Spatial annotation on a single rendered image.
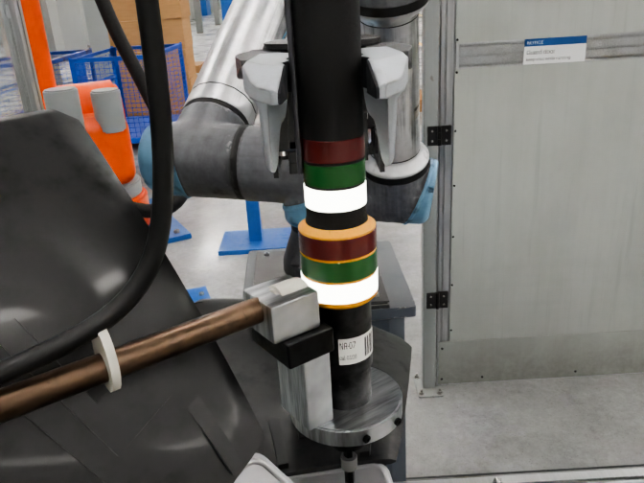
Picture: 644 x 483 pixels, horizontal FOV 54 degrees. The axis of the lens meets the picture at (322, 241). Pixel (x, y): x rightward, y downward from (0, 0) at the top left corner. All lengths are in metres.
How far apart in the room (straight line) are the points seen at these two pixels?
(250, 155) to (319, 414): 0.30
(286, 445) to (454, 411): 2.06
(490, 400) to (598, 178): 0.92
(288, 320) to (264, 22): 0.49
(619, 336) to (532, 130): 0.92
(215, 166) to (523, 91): 1.73
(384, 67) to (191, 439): 0.21
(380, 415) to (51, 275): 0.20
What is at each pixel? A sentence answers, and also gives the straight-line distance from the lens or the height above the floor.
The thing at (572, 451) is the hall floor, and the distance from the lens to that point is 2.43.
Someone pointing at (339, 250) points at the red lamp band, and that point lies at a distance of 0.33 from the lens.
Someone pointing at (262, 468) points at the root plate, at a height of 1.29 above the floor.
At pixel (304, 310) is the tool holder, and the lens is 0.34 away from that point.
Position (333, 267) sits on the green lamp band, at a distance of 0.34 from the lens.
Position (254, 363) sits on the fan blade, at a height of 1.22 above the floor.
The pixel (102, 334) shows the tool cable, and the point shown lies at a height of 1.39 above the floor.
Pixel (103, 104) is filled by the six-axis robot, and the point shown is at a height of 0.91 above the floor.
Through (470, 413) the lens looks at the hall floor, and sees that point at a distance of 2.53.
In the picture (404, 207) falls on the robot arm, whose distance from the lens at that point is 1.09.
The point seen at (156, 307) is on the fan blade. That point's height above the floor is 1.37.
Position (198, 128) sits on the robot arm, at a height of 1.40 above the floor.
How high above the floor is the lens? 1.52
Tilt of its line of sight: 22 degrees down
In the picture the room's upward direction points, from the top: 4 degrees counter-clockwise
